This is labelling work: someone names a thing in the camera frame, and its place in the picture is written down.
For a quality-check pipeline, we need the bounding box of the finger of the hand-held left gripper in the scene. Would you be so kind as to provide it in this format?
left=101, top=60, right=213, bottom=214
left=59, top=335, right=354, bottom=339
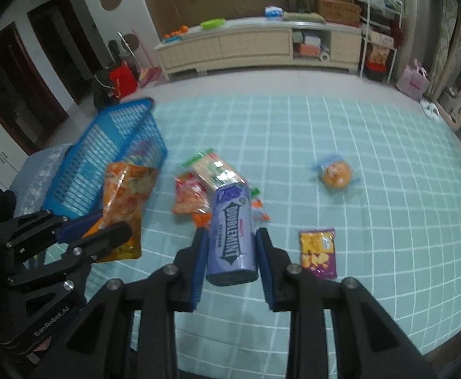
left=0, top=209, right=106, bottom=253
left=7, top=221, right=133, bottom=289

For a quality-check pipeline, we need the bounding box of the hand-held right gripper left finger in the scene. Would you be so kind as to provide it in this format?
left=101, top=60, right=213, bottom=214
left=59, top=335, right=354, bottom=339
left=29, top=227, right=211, bottom=379

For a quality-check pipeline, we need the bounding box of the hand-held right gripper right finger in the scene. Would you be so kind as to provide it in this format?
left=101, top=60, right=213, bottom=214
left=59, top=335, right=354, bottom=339
left=254, top=227, right=438, bottom=379

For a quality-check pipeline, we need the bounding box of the orange snack pouch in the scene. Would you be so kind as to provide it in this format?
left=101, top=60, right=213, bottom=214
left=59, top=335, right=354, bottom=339
left=82, top=161, right=160, bottom=263

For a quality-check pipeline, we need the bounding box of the red snack packet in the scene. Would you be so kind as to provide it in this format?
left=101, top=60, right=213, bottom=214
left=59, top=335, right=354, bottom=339
left=171, top=176, right=212, bottom=217

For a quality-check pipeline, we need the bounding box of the blue plastic basket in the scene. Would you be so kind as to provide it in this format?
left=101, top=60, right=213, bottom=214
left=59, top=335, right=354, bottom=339
left=43, top=97, right=168, bottom=222

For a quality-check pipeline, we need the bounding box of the green white cracker packet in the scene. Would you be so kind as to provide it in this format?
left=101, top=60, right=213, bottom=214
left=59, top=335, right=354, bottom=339
left=181, top=148, right=251, bottom=194

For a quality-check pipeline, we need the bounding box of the small orange snack packet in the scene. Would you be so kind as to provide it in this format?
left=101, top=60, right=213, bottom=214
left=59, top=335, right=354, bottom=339
left=191, top=211, right=212, bottom=230
left=251, top=199, right=270, bottom=222

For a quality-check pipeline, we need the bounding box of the purple yellow chips packet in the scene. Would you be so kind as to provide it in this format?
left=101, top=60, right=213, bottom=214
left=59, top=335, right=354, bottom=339
left=298, top=228, right=338, bottom=281

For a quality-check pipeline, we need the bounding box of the blue embroidered chair cover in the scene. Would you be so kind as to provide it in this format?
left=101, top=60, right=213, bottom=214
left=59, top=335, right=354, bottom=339
left=9, top=144, right=77, bottom=222

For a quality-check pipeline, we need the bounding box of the white cabinet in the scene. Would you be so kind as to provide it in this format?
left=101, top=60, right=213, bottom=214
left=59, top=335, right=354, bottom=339
left=0, top=99, right=27, bottom=190

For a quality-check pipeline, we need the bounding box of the bun in clear wrapper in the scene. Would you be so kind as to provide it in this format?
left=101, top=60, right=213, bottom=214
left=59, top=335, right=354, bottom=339
left=311, top=154, right=361, bottom=195

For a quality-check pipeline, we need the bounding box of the black bag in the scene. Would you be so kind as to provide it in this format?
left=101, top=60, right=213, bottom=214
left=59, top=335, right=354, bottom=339
left=92, top=69, right=116, bottom=111

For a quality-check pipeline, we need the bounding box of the red bag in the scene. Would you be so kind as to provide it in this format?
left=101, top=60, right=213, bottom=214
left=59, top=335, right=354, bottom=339
left=109, top=65, right=136, bottom=99

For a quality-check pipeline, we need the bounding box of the dark wooden door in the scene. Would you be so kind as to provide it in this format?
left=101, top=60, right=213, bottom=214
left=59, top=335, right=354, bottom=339
left=0, top=21, right=69, bottom=154

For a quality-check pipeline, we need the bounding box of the red dustpan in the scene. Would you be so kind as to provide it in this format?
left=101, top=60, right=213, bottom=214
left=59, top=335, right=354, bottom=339
left=137, top=67, right=162, bottom=87

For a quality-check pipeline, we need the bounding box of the broom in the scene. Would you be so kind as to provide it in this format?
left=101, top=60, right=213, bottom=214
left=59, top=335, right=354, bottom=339
left=130, top=27, right=152, bottom=87

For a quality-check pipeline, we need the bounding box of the black upright appliance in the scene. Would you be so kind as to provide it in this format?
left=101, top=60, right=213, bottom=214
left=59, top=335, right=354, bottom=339
left=108, top=39, right=121, bottom=66

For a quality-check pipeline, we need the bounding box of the silver pole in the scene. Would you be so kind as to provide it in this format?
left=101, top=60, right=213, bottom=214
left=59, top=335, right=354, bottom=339
left=118, top=32, right=136, bottom=60

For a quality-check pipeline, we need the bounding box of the cream TV cabinet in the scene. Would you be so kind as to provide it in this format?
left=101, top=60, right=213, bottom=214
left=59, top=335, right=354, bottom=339
left=154, top=16, right=367, bottom=81

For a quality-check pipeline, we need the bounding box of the red black container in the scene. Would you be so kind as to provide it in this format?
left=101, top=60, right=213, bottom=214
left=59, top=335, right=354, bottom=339
left=364, top=61, right=387, bottom=83

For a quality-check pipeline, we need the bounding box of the pink tote bag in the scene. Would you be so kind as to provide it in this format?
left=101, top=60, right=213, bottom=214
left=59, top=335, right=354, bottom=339
left=396, top=59, right=430, bottom=101

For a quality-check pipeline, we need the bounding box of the orange printed bag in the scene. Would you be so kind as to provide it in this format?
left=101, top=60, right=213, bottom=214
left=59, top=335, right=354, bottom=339
left=368, top=45, right=391, bottom=66

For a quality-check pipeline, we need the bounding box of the green cushion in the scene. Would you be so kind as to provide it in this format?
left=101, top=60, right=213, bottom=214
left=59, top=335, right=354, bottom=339
left=282, top=12, right=326, bottom=23

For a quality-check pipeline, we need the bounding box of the white metal shelf rack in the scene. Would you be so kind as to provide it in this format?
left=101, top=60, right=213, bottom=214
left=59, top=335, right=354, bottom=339
left=352, top=0, right=407, bottom=83

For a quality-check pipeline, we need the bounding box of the printed snack carton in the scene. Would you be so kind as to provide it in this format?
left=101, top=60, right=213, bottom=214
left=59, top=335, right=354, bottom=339
left=374, top=32, right=396, bottom=48

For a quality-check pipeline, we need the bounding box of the large cardboard carton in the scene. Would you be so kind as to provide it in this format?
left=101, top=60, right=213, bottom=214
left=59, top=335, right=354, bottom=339
left=316, top=0, right=362, bottom=25

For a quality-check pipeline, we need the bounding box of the patterned curtain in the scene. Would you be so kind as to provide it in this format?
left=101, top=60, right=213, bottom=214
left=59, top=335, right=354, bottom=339
left=428, top=0, right=460, bottom=99

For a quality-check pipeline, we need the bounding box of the silver standing air conditioner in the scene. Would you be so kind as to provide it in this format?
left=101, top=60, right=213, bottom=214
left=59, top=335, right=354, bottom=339
left=402, top=0, right=432, bottom=68

